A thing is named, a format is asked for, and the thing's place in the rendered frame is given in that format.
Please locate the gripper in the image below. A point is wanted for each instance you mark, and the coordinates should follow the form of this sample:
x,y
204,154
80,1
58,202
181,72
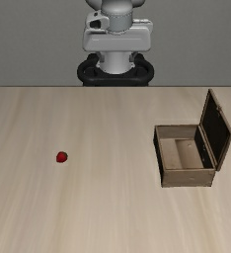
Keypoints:
x,y
117,40

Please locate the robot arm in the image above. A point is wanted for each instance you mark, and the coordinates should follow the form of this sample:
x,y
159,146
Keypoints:
x,y
115,64

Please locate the red strawberry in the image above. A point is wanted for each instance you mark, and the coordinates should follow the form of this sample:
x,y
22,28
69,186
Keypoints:
x,y
61,157

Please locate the wooden box lid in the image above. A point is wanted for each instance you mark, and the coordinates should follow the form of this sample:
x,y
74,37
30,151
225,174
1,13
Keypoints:
x,y
216,130

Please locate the wooden box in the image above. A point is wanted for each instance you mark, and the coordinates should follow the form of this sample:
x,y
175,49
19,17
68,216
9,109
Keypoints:
x,y
186,178

